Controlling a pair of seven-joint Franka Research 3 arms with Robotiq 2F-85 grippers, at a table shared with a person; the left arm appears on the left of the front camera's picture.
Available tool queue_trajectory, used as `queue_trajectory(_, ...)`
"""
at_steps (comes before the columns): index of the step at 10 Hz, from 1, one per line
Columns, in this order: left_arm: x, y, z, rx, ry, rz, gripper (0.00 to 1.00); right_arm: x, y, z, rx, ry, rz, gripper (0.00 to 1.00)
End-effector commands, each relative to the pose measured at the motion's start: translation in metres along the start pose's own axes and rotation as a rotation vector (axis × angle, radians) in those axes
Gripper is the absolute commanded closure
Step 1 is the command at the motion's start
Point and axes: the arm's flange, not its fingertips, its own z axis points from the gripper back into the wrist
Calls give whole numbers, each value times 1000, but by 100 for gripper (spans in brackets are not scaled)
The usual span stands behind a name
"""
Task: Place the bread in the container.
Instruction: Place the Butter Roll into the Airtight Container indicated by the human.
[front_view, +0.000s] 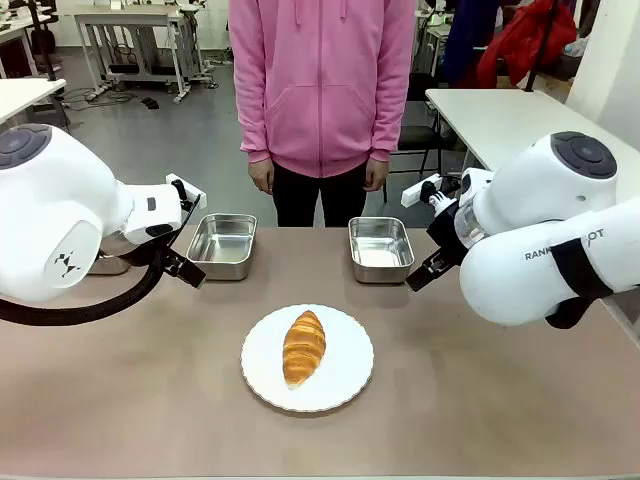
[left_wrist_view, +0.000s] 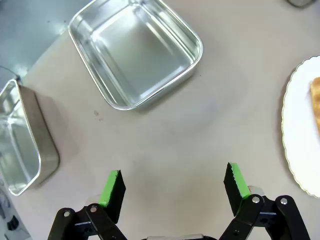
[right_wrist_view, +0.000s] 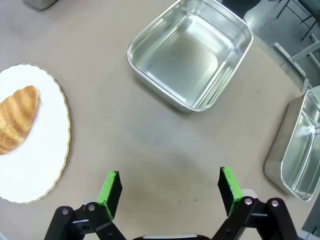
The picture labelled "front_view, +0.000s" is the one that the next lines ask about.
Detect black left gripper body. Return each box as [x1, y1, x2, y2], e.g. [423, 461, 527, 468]
[152, 238, 177, 271]

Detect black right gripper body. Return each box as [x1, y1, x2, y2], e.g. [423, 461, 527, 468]
[424, 199, 471, 269]

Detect person's left forearm pink sleeve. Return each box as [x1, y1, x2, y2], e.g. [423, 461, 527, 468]
[368, 84, 417, 164]

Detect person's right forearm pink sleeve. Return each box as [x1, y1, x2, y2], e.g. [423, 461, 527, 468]
[233, 84, 275, 166]

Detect steel rectangular container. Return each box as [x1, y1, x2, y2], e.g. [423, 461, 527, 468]
[87, 249, 132, 277]
[347, 215, 416, 285]
[185, 212, 259, 282]

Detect golden brown bread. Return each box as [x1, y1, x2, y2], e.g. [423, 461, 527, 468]
[281, 309, 327, 390]

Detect person's left hand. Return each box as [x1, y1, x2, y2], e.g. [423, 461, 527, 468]
[363, 158, 390, 194]

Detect person's right hand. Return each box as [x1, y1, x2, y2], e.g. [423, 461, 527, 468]
[248, 158, 276, 195]

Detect black chair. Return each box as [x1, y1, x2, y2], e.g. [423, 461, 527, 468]
[382, 72, 449, 204]

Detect white scalloped plate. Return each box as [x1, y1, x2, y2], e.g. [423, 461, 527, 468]
[240, 303, 375, 413]

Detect large white table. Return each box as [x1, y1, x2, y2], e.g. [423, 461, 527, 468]
[424, 87, 640, 201]

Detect black trousers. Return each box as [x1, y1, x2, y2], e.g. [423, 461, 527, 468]
[272, 159, 369, 229]

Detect dark blue garment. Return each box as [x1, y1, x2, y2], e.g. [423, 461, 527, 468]
[442, 0, 504, 86]

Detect pink hoodie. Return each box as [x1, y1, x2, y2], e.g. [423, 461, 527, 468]
[227, 0, 417, 180]

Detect red jacket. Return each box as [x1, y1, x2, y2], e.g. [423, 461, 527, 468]
[476, 0, 579, 90]

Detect white side table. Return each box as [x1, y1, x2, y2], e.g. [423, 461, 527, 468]
[0, 77, 68, 126]

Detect black pole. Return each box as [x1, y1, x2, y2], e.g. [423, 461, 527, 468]
[527, 0, 559, 94]

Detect grey metal desk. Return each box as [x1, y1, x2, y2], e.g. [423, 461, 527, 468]
[73, 3, 214, 104]

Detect black stand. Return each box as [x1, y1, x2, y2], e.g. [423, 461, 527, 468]
[27, 0, 59, 82]

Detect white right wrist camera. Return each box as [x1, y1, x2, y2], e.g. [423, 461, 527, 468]
[400, 173, 444, 209]

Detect black left arm cable sleeve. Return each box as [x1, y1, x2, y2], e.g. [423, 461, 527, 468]
[0, 244, 169, 329]

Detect black arm cable sleeve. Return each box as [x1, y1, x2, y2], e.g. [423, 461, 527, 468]
[0, 244, 169, 329]
[544, 238, 619, 330]

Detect black right arm cable sleeve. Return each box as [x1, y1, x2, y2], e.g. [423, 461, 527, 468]
[544, 238, 619, 330]

